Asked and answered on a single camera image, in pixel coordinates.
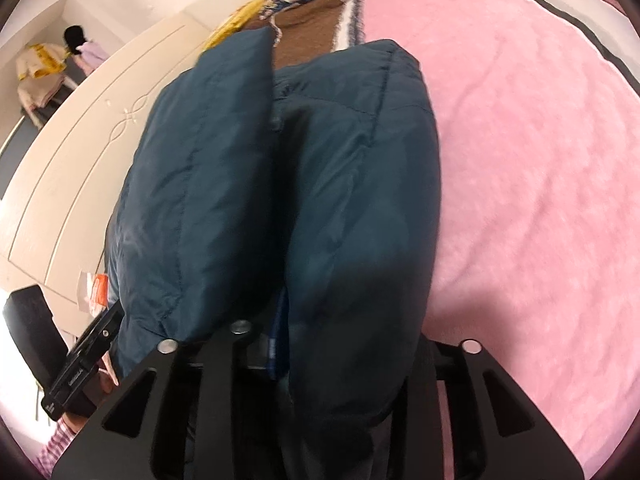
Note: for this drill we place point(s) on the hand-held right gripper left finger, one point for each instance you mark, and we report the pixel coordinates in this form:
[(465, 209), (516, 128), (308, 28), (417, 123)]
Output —
[(272, 352)]

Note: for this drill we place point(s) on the black round object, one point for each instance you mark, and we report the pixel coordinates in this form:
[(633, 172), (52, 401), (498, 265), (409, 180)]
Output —
[(74, 37)]

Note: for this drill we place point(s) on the beige cloth pile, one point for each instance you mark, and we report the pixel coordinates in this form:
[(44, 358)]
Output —
[(37, 72)]

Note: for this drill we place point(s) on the teal padded jacket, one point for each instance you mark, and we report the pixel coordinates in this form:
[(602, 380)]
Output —
[(350, 210)]

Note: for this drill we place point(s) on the lilac cloth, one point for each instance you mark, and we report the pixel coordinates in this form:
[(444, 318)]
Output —
[(91, 55)]

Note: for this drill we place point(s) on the person's left forearm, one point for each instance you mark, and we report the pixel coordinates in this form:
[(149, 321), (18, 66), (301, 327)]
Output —
[(57, 447)]

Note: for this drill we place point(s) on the orange white packet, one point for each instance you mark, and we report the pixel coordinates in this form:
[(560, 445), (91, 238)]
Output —
[(97, 290)]

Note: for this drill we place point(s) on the striped plush blanket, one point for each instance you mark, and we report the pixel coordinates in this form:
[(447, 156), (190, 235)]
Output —
[(525, 160)]

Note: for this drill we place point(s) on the person's left hand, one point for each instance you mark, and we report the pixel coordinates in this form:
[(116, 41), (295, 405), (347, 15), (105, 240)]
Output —
[(109, 372)]

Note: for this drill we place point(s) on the cream wardrobe door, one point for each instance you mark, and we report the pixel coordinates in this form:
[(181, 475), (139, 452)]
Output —
[(75, 185)]

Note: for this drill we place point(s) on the yellow pillow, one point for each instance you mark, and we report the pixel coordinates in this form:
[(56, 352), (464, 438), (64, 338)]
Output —
[(235, 22)]

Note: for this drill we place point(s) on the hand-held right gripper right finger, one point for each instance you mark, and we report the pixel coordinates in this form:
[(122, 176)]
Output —
[(465, 385)]

